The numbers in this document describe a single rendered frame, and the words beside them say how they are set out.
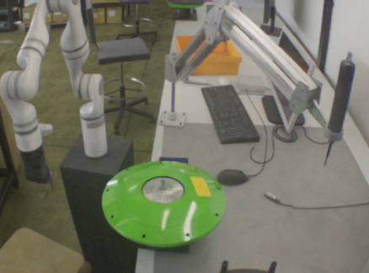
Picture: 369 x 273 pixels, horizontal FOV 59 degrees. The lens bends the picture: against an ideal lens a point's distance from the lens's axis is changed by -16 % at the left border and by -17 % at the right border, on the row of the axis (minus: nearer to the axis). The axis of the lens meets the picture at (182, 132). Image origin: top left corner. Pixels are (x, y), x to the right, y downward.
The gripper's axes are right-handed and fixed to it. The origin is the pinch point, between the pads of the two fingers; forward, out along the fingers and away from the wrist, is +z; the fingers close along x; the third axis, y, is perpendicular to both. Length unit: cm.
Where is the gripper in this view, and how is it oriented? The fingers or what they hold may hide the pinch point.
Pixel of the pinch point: (45, 189)
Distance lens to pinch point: 109.9
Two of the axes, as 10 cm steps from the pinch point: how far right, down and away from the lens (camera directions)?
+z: -0.3, 8.4, 5.4
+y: -1.6, 5.3, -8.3
